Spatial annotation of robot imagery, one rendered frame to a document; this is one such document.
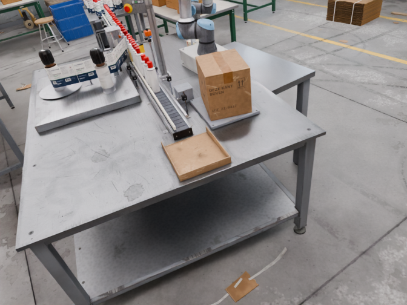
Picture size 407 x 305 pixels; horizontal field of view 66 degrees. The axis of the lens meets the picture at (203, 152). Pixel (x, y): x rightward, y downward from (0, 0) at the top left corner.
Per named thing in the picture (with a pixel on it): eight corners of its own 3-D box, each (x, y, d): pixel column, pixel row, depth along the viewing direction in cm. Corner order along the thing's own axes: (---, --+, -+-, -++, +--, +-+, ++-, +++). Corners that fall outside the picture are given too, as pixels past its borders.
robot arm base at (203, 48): (193, 51, 237) (192, 38, 230) (211, 46, 242) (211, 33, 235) (203, 58, 226) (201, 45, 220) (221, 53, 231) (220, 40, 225)
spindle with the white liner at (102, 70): (102, 89, 221) (86, 48, 203) (114, 86, 223) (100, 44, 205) (103, 95, 214) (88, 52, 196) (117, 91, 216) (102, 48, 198)
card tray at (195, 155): (162, 147, 167) (160, 141, 165) (207, 132, 173) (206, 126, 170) (180, 181, 144) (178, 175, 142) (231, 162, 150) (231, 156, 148)
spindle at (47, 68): (54, 88, 232) (36, 49, 214) (66, 84, 234) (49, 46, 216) (54, 92, 225) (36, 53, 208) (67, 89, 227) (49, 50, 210)
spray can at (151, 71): (151, 91, 210) (144, 61, 197) (159, 88, 211) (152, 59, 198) (154, 94, 206) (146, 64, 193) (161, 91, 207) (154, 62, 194)
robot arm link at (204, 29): (214, 42, 222) (212, 22, 213) (195, 42, 224) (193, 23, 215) (215, 36, 231) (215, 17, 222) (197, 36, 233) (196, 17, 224)
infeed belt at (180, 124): (121, 49, 294) (120, 45, 292) (129, 47, 296) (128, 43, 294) (176, 138, 170) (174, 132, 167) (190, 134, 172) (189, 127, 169)
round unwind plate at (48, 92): (40, 88, 239) (39, 86, 238) (80, 76, 245) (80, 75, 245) (39, 104, 216) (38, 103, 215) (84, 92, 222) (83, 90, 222)
